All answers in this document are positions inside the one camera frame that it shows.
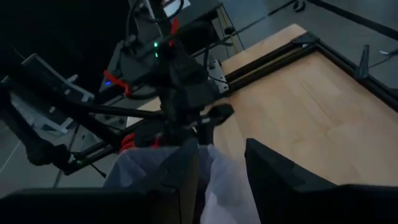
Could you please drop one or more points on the grey box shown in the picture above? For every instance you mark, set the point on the grey box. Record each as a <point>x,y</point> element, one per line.
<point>205,15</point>

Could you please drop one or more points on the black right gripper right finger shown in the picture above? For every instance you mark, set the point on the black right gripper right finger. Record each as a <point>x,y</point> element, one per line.
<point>311,202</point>

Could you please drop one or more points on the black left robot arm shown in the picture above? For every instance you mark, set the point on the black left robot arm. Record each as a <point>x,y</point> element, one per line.
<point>140,62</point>

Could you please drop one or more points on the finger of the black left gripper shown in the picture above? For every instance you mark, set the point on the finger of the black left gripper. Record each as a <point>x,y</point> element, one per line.
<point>217,113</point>

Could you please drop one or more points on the black aluminium table frame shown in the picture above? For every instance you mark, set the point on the black aluminium table frame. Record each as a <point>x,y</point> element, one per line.
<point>267,63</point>

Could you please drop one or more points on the white printed paper sheet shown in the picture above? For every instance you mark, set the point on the white printed paper sheet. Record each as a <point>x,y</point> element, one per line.
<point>175,7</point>

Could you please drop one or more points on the red black work glove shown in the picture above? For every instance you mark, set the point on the red black work glove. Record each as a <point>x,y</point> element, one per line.
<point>127,143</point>

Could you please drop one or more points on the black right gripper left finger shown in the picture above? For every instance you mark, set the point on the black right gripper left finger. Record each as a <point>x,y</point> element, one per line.
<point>93,207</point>

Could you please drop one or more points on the translucent purple trash bag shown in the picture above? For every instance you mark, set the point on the translucent purple trash bag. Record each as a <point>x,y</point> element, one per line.
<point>230,186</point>

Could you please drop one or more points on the grey metal mount plate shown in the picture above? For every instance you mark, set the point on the grey metal mount plate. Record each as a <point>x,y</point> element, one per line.
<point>217,74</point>

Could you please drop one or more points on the short black frame post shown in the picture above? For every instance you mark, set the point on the short black frame post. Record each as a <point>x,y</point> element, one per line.
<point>362,65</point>

